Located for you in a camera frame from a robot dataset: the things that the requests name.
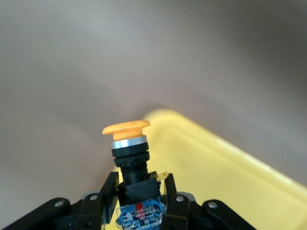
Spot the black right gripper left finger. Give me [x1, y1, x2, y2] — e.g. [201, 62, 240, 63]
[101, 171, 119, 225]

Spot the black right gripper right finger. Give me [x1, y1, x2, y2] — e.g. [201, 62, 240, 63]
[162, 172, 178, 210]

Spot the yellow mushroom push button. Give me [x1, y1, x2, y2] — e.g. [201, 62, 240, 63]
[102, 120, 168, 230]

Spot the yellow plastic tray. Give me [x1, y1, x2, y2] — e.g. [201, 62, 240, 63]
[112, 107, 307, 230]

